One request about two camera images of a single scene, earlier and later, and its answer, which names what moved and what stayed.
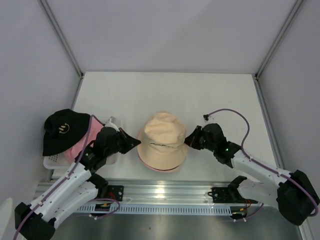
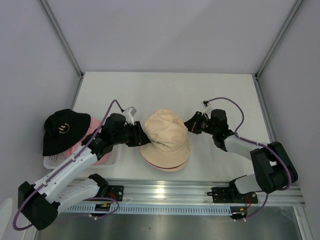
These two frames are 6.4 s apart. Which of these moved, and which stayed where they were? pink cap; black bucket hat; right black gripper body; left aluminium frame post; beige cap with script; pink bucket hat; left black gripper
Moved: pink bucket hat; right black gripper body; left black gripper; pink cap
Stayed: black bucket hat; left aluminium frame post; beige cap with script
